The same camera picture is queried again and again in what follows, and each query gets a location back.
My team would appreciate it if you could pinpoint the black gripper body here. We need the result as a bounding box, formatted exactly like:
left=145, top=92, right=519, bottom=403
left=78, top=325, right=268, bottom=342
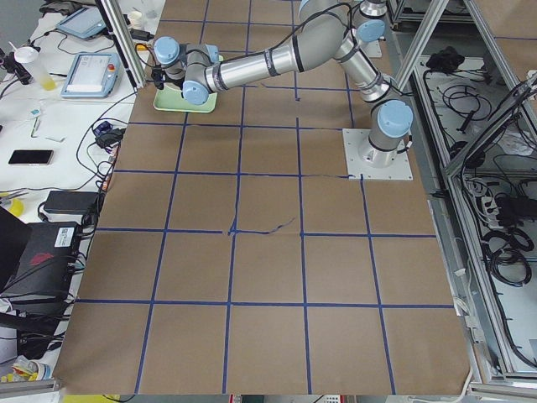
left=151, top=65, right=185, bottom=89

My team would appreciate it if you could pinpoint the black power brick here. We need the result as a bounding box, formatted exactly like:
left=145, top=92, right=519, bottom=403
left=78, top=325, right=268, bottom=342
left=44, top=191, right=98, bottom=215

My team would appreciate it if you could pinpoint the black smartphone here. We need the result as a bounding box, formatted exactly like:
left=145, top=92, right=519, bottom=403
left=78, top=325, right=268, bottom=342
left=8, top=149, right=54, bottom=165

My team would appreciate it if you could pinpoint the teach pendant tablet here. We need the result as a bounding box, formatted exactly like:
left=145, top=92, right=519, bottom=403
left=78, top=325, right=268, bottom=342
left=60, top=53, right=120, bottom=98

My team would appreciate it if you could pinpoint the aluminium frame post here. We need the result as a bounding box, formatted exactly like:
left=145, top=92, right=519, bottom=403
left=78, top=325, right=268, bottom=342
left=95, top=0, right=146, bottom=89

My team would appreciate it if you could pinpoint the squeeze bottle yellow liquid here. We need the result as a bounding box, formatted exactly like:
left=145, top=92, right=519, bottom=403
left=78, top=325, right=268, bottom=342
left=14, top=46, right=56, bottom=91

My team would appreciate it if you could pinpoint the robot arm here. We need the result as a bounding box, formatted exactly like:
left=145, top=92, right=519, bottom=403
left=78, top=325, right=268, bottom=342
left=334, top=1, right=414, bottom=169
left=154, top=1, right=352, bottom=105

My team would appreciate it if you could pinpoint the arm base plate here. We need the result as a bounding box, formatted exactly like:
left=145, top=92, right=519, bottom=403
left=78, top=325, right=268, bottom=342
left=342, top=128, right=414, bottom=181
left=358, top=39, right=383, bottom=59

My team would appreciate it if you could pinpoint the black computer box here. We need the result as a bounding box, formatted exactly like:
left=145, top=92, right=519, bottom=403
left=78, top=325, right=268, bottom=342
left=1, top=208, right=81, bottom=300

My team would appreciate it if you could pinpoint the light green tray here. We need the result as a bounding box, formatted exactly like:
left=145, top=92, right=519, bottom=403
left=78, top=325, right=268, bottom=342
left=153, top=85, right=217, bottom=113

